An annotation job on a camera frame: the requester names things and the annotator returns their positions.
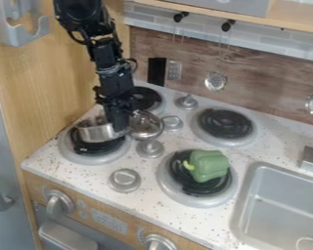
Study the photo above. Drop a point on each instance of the grey wall holder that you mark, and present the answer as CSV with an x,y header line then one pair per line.
x,y
16,32

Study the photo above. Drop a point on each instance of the silver hanging strainer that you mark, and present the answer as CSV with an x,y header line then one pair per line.
x,y
215,81

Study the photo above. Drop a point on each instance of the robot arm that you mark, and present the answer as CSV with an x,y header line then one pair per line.
x,y
89,22

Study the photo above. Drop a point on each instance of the green toy pepper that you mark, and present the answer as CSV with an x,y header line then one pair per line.
x,y
208,165

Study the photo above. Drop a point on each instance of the toy sink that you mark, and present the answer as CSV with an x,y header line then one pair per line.
x,y
281,211

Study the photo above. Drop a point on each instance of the black wall hook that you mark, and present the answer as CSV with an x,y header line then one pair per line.
x,y
227,25
180,16

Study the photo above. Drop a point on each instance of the toy stove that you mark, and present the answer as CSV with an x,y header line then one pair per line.
x,y
198,192

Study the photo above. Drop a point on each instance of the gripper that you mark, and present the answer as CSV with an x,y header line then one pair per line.
x,y
116,97

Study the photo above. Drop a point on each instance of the black wall panel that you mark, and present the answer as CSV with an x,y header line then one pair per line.
x,y
156,71

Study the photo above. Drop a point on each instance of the grey wall keypad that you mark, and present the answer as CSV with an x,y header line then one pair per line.
x,y
174,70

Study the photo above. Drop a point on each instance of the silver pot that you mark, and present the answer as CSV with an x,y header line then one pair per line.
x,y
98,133

